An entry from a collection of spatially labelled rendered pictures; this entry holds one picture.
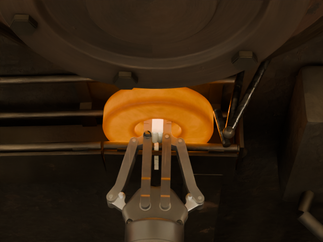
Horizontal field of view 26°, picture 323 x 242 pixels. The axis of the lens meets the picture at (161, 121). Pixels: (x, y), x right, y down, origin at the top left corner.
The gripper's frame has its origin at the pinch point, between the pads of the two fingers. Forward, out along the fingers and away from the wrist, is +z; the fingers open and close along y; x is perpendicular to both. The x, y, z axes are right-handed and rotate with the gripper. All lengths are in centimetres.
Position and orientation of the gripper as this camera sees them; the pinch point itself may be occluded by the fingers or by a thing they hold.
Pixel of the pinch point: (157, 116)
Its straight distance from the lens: 97.3
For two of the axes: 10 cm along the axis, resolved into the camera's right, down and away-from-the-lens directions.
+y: 10.0, 0.2, -0.1
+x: 0.0, -5.0, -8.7
